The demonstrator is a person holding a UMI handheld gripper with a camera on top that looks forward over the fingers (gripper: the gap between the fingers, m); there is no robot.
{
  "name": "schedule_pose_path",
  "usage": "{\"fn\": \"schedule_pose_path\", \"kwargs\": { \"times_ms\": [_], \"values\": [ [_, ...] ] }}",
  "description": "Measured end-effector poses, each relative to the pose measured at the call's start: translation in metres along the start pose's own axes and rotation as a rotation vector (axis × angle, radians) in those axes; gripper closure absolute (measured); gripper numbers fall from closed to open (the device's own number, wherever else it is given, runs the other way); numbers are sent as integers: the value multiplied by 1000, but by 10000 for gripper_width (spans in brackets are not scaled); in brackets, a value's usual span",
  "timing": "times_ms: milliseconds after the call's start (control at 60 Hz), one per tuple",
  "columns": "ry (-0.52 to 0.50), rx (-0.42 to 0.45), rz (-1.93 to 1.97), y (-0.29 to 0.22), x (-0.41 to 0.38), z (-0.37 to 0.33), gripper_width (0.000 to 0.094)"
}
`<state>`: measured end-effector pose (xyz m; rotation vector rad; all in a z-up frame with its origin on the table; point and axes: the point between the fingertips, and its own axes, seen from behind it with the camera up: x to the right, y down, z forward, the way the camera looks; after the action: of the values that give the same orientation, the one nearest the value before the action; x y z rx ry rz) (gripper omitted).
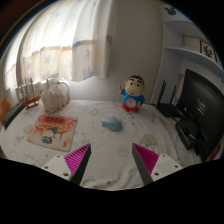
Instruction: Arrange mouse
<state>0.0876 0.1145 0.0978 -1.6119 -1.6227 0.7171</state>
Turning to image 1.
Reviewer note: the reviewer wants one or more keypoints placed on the white star-print curtain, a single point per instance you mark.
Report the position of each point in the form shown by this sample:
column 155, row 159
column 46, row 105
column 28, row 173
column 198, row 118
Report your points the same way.
column 63, row 43

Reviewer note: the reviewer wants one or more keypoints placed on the red printed mouse pad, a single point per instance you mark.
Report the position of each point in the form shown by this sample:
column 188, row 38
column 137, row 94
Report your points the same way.
column 53, row 131

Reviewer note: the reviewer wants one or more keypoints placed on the black router with antennas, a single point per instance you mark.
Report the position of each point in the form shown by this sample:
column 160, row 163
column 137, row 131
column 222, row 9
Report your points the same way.
column 168, row 109

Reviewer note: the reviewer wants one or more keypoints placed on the wooden model sailing ship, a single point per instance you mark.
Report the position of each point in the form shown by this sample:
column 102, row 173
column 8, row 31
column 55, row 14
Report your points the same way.
column 30, row 100

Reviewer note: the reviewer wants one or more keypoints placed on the black keyboard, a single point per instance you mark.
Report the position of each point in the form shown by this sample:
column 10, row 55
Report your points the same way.
column 13, row 115

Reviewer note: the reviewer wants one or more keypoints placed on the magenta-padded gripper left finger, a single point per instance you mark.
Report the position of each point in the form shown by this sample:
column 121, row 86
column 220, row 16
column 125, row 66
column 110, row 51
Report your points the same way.
column 59, row 165

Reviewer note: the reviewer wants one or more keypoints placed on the black monitor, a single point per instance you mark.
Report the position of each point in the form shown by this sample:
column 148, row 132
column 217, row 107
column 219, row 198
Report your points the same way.
column 203, row 110

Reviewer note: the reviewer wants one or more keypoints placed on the white wall shelf unit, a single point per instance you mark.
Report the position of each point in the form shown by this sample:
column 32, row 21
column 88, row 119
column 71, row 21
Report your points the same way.
column 186, row 51

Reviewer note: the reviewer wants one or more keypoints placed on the large white conch shell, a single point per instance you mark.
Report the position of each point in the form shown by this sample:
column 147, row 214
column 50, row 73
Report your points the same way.
column 53, row 98

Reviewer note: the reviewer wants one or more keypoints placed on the light blue computer mouse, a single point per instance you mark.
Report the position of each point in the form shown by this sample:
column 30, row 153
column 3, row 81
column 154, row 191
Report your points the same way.
column 112, row 123

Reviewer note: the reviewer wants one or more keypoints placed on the cartoon boy figurine clock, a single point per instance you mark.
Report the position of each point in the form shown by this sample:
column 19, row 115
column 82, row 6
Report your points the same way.
column 133, row 95

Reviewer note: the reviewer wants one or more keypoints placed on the orange wooden chair back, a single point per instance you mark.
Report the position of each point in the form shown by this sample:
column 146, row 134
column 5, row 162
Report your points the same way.
column 4, row 108

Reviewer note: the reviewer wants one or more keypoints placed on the black box device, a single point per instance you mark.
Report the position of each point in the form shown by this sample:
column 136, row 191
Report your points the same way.
column 187, row 133

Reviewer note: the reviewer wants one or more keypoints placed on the white printed tablecloth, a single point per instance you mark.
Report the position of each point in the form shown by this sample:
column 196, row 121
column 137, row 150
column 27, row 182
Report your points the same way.
column 110, row 150

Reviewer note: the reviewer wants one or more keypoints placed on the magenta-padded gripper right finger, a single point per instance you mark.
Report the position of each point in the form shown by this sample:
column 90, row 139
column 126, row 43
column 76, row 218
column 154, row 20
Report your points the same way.
column 163, row 164

